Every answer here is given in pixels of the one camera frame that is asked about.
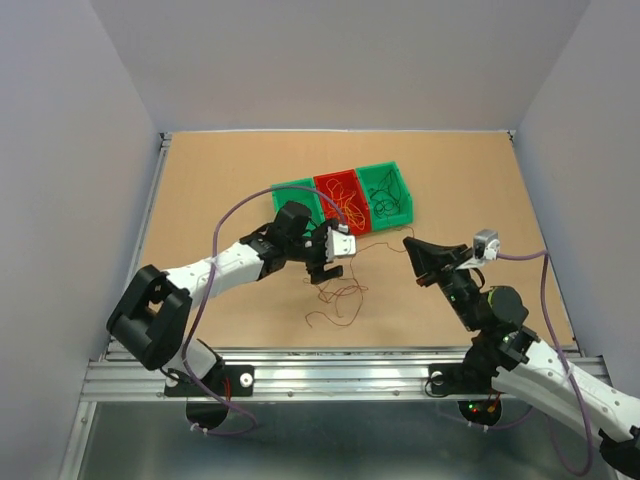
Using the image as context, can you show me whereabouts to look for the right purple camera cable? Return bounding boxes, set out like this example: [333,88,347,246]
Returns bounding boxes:
[467,249,596,476]

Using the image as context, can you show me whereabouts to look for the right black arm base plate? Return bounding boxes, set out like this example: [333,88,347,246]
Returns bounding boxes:
[428,362,499,396]

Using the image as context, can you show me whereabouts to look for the aluminium mounting rail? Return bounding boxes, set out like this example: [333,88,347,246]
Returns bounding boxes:
[80,343,466,403]

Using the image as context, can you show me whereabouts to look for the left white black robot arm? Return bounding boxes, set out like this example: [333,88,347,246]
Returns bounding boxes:
[106,201,356,394]

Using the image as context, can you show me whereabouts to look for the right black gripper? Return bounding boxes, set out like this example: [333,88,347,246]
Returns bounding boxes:
[400,236,481,330]

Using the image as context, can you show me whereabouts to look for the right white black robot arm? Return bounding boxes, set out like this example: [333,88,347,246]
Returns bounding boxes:
[403,230,639,479]

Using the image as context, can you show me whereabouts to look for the purple camera cable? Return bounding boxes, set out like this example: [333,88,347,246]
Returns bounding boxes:
[182,185,349,437]
[467,249,596,476]

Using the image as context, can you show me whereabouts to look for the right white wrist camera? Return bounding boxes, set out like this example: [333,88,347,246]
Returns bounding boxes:
[472,229,501,268]

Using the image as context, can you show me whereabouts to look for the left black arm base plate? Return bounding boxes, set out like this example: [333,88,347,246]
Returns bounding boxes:
[164,364,254,399]

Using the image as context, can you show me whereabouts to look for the red plastic bin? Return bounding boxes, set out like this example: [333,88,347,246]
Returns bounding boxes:
[313,169,372,236]

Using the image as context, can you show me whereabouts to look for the green plastic bin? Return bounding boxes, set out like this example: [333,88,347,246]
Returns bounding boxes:
[271,177,325,226]
[355,161,414,232]

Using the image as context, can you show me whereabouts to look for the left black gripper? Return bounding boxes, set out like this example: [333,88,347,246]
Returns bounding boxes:
[286,218,342,284]

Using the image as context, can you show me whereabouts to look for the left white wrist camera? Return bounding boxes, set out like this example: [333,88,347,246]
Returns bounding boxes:
[325,224,357,263]

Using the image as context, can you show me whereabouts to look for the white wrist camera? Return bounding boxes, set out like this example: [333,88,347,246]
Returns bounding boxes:
[472,229,501,268]
[325,224,357,263]

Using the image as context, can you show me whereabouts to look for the orange wires in red bin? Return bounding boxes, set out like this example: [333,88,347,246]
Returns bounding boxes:
[322,177,366,234]

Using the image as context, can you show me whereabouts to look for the orange wire bundle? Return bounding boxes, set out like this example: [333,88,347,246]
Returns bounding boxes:
[302,227,416,329]

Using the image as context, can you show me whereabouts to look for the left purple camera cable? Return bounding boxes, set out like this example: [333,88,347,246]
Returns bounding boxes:
[182,185,349,437]

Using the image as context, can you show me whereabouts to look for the dark wires in right bin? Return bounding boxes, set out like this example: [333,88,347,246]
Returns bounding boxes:
[368,170,407,221]

